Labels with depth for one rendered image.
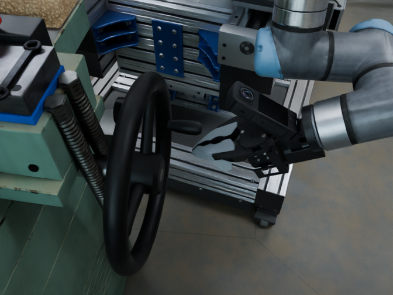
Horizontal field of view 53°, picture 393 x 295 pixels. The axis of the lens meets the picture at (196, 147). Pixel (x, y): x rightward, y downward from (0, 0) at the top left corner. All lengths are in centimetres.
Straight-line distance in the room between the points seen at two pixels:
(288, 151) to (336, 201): 97
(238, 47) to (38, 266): 60
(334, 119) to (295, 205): 98
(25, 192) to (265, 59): 37
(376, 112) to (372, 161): 120
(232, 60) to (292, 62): 35
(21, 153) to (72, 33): 30
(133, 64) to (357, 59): 78
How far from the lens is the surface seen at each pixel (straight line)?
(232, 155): 61
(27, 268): 70
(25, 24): 52
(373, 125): 57
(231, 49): 92
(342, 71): 62
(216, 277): 137
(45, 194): 51
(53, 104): 46
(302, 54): 60
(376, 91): 58
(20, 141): 48
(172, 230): 144
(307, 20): 59
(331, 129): 58
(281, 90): 162
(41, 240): 72
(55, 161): 49
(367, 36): 65
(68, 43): 72
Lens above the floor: 127
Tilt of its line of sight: 50 degrees down
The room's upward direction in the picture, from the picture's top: straight up
